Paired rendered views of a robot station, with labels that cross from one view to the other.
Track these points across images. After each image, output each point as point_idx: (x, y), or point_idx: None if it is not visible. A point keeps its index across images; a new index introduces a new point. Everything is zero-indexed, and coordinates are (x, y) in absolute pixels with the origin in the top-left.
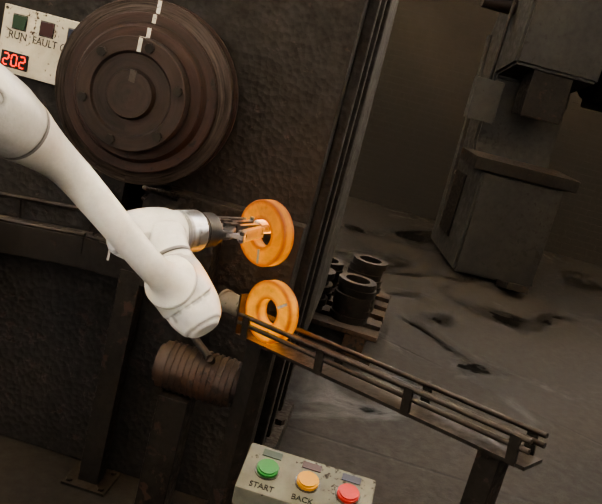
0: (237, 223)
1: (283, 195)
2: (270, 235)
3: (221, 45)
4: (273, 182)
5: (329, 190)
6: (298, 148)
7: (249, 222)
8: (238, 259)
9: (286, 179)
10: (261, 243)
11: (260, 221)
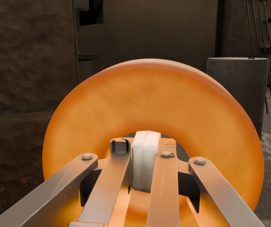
0: None
1: (32, 80)
2: (41, 143)
3: None
4: (9, 66)
5: (77, 59)
6: (29, 2)
7: (128, 167)
8: (3, 199)
9: (28, 56)
10: (135, 196)
11: (154, 143)
